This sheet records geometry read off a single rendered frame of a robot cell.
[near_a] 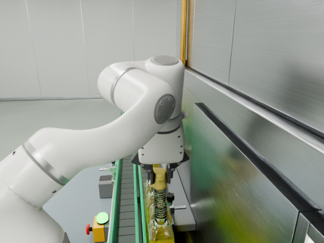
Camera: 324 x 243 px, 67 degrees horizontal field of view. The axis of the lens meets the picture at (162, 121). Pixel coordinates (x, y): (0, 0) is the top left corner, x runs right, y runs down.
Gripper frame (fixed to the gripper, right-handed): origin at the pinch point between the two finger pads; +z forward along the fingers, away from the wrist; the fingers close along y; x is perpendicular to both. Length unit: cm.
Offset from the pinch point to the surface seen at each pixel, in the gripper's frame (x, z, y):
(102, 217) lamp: -16.6, 39.0, 18.9
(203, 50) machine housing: -24.9, -22.3, -14.5
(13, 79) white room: -542, 213, 294
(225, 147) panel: 6.9, -13.6, -11.7
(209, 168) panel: 1.6, -2.4, -11.7
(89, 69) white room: -549, 192, 112
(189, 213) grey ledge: -12.7, 35.0, -13.6
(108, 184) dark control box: -41, 48, 19
